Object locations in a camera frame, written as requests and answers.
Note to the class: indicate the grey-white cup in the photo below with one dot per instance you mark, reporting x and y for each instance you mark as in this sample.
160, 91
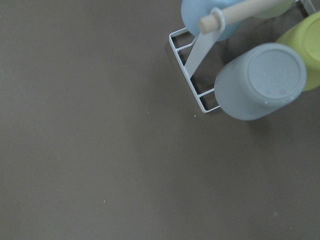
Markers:
260, 81

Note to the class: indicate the cream cup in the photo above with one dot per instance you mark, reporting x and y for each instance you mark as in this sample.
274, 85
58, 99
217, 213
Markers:
275, 11

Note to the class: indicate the yellow cup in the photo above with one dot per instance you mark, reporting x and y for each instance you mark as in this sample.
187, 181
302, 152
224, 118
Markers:
304, 38

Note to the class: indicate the white wire cup rack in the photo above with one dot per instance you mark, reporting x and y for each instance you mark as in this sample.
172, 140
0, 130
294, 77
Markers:
205, 23

